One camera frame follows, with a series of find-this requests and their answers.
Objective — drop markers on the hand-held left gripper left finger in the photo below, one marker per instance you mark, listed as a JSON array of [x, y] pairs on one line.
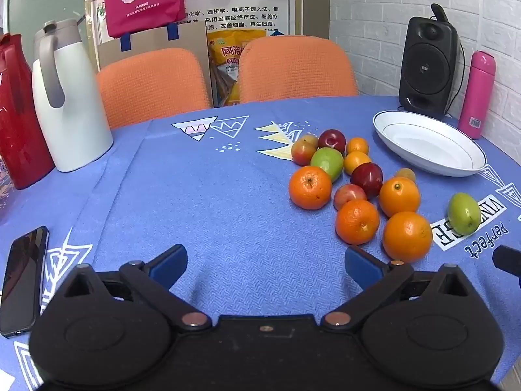
[[169, 264]]

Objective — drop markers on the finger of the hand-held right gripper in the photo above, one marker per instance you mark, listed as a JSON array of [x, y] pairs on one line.
[[508, 260]]

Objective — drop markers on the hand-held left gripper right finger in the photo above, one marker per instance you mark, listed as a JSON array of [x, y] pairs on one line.
[[362, 264]]

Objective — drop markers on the deep orange tangerine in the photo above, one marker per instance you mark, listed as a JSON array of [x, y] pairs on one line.
[[310, 187], [357, 222]]

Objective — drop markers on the smooth orange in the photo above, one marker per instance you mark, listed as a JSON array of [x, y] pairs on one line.
[[399, 196], [407, 237]]

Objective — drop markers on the pink red plum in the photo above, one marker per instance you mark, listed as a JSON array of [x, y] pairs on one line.
[[349, 197]]

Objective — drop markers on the dark red plum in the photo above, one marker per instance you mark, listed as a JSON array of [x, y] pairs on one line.
[[366, 180], [331, 140]]

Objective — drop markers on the brown longan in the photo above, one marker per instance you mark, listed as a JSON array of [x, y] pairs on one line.
[[406, 174], [311, 139]]

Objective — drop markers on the small kumquat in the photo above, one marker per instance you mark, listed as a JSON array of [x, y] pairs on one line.
[[357, 163], [358, 146]]

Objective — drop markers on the red green plum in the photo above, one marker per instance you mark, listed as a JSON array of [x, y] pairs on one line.
[[302, 154]]

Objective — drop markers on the white oval plate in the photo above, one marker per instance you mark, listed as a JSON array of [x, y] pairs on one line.
[[427, 142]]

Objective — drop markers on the blue printed tablecloth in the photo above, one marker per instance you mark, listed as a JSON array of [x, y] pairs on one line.
[[203, 195]]

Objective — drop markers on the black smartphone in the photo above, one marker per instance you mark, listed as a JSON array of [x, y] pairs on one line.
[[20, 281]]

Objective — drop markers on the pink bottle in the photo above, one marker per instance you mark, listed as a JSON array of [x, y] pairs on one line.
[[478, 93]]

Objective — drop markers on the white thermos jug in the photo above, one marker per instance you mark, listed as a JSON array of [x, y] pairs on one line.
[[73, 122]]

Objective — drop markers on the orange chair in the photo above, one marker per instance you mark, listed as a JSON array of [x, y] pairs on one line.
[[293, 69], [150, 85]]

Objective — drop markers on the red thermos jug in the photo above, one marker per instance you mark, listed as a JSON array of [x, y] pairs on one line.
[[16, 130]]

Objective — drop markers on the black speaker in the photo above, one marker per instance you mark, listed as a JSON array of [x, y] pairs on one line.
[[427, 65]]

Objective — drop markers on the yellow snack bag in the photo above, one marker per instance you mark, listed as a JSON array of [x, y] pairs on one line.
[[224, 55]]

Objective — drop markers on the magenta fabric bag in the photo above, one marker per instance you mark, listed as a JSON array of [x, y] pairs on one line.
[[142, 4]]

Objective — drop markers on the wall poster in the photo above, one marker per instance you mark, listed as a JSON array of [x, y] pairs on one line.
[[244, 4]]

